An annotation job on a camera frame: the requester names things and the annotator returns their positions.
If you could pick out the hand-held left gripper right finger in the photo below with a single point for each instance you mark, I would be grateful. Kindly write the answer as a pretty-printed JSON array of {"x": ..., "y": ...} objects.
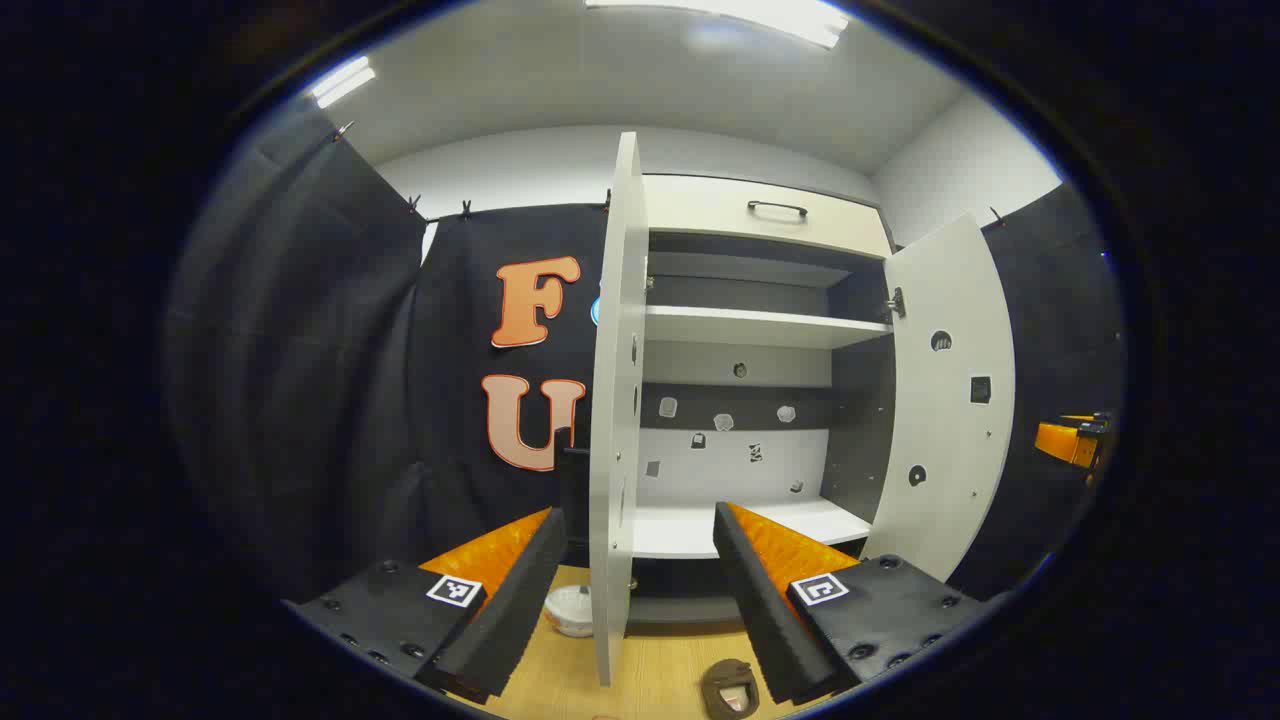
[{"x": 760, "y": 600}]

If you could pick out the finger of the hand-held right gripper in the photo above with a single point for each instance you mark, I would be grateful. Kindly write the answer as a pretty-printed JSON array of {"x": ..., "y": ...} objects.
[{"x": 1055, "y": 440}]

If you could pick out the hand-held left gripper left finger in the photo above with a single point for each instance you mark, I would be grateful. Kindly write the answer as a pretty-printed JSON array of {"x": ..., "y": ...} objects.
[{"x": 520, "y": 600}]

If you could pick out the brown fuzzy shoe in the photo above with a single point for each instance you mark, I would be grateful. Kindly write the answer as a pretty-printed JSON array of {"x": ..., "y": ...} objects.
[{"x": 728, "y": 685}]

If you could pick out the white cabinet door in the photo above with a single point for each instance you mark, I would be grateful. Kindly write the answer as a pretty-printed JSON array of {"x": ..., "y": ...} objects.
[
  {"x": 945, "y": 430},
  {"x": 615, "y": 400}
]

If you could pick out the white shoe cabinet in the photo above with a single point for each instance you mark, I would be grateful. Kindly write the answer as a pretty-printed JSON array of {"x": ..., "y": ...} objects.
[{"x": 740, "y": 470}]

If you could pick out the white cabinet shelf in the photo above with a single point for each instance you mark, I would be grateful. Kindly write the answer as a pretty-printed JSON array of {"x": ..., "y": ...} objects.
[{"x": 750, "y": 325}]

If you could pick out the white cabinet drawer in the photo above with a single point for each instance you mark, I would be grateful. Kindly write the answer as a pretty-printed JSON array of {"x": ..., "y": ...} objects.
[{"x": 700, "y": 210}]

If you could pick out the white lidded bowl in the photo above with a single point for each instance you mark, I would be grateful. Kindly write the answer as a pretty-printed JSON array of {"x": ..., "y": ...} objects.
[{"x": 570, "y": 612}]

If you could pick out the black backdrop cloth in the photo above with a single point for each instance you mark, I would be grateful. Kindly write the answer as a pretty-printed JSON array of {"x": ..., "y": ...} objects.
[{"x": 300, "y": 350}]

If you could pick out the ceiling light panel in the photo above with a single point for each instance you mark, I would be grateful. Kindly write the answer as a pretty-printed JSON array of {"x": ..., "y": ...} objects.
[
  {"x": 740, "y": 15},
  {"x": 342, "y": 82}
]

